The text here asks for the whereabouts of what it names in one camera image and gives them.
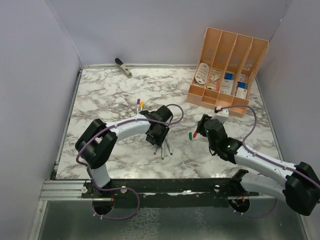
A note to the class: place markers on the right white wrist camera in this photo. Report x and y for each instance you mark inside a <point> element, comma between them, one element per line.
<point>221,114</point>

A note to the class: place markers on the grey black stapler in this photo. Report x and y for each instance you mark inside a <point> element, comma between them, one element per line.
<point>122,67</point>

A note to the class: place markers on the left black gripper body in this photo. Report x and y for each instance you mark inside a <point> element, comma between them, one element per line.
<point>158,137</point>

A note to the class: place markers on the green pen cap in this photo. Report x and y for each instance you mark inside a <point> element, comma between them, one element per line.
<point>190,135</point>

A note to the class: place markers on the white paper cards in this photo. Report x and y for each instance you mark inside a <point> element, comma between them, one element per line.
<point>214,77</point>

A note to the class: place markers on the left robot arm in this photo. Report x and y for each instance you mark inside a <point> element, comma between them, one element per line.
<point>97,142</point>

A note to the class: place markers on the white oval perforated plate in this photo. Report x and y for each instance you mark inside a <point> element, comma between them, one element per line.
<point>202,73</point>

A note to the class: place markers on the green-end white marker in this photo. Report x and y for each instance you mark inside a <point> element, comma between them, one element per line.
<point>162,151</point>

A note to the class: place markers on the yellow-end white marker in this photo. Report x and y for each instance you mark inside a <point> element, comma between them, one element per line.
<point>141,107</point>

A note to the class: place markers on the blue-end white marker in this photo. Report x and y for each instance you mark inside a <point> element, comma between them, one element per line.
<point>168,147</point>

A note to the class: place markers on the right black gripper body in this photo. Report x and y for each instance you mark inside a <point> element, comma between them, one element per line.
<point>201,129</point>

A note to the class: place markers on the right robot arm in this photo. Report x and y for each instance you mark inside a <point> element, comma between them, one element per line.
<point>295,184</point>

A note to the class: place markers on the purple-end white marker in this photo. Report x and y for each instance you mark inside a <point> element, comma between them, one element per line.
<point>137,108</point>

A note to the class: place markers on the blue white box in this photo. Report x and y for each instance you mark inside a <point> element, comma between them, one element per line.
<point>227,82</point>

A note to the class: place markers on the aluminium frame rail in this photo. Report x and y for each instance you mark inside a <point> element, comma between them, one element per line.
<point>61,190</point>

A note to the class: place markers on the red-end white marker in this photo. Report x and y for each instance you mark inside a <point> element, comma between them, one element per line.
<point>155,150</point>

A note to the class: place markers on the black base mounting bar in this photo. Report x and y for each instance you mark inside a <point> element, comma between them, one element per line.
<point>165,193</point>

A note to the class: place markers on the red white box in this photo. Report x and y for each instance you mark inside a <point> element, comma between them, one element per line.
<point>241,90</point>

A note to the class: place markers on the peach desk organizer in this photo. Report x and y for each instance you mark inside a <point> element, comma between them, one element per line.
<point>228,52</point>

